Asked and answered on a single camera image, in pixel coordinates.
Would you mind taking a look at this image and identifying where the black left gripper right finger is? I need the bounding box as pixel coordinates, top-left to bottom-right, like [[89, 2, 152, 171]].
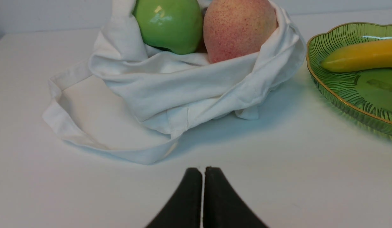
[[203, 167, 267, 228]]

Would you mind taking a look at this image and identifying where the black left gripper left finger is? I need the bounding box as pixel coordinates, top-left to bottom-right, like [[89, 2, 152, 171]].
[[147, 168, 202, 228]]

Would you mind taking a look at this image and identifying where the pink peach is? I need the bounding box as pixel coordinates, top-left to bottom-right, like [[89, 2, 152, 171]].
[[203, 0, 278, 63]]

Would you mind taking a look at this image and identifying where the white cloth bag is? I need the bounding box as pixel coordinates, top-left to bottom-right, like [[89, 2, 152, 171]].
[[42, 0, 306, 165]]

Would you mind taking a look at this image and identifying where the green apple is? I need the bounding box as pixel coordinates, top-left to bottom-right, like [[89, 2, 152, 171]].
[[132, 0, 203, 55]]

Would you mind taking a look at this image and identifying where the green glass plate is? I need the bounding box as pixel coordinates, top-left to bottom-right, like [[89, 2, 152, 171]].
[[306, 22, 392, 138]]

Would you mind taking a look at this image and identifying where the yellow banana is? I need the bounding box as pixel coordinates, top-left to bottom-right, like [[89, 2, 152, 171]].
[[320, 39, 392, 73]]

